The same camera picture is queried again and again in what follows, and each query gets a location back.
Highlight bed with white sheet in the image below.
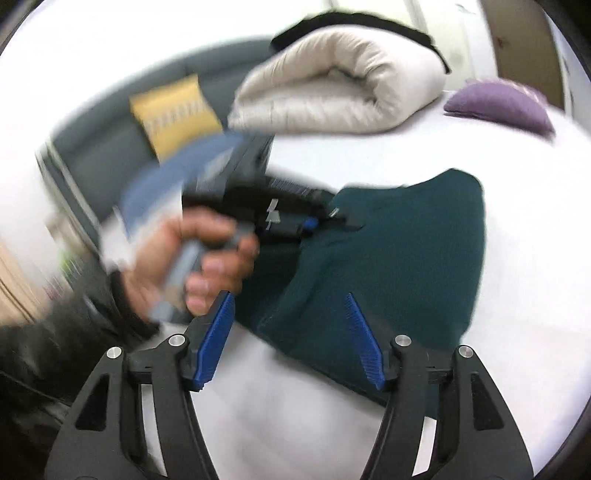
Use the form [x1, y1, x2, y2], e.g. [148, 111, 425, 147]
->
[0, 88, 591, 480]

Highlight black cloth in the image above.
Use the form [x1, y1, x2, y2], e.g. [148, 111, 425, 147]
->
[270, 11, 452, 75]

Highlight beige folded duvet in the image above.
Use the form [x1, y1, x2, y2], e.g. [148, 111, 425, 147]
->
[228, 25, 446, 136]

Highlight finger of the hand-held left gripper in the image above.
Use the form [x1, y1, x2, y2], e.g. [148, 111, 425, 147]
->
[300, 187, 365, 234]

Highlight brown door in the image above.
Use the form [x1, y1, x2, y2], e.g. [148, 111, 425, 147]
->
[480, 0, 566, 109]

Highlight blue pillow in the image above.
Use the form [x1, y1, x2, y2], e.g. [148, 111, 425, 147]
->
[113, 131, 259, 241]

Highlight person's left hand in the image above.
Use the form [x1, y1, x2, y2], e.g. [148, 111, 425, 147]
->
[121, 205, 262, 319]

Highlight dark green sweater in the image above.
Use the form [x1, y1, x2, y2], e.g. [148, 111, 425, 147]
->
[235, 168, 485, 407]

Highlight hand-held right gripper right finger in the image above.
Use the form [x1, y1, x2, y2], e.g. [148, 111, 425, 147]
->
[344, 292, 536, 480]

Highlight grey upholstered headboard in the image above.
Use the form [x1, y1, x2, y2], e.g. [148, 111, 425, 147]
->
[37, 39, 278, 250]

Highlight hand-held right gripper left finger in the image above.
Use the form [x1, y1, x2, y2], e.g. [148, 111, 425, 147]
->
[44, 290, 237, 480]

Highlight yellow patterned pillow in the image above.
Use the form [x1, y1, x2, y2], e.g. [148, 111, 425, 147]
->
[129, 75, 225, 162]

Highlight purple pillow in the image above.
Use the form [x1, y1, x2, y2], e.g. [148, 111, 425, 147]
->
[443, 78, 557, 138]

